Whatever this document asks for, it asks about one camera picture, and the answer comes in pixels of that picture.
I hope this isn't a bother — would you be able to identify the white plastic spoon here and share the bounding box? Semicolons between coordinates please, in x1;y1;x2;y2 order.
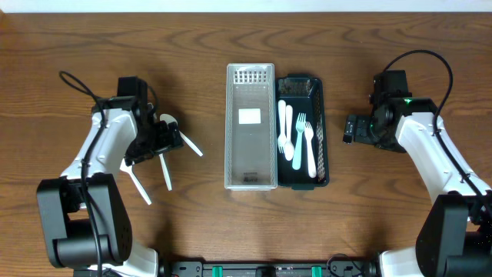
159;113;203;157
284;105;294;161
159;154;172;191
120;159;151;205

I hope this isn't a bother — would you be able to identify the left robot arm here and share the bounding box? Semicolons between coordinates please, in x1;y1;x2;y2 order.
36;76;183;276

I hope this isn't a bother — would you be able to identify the clear plastic mesh basket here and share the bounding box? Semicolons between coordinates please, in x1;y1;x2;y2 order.
224;63;278;191

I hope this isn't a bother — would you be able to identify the right black cable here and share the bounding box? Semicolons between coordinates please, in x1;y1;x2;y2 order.
382;48;492;216

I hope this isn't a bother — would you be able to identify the left black cable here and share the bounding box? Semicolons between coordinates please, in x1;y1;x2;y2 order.
58;70;161;277

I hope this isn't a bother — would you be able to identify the white label sticker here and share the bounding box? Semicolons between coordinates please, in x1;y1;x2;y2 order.
238;108;261;125

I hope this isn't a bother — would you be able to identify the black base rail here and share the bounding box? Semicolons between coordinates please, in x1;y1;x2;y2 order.
72;253;381;277

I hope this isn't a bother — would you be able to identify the white plastic fork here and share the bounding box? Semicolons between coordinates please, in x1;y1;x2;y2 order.
278;100;287;154
304;122;317;179
292;112;306;170

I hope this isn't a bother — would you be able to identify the black cable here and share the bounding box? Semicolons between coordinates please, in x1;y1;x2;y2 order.
382;48;492;216
58;70;161;277

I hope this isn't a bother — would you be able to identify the black plastic mesh basket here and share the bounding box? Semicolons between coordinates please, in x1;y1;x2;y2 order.
275;74;330;190

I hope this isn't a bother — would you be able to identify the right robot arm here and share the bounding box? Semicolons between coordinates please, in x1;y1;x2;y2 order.
343;70;491;276

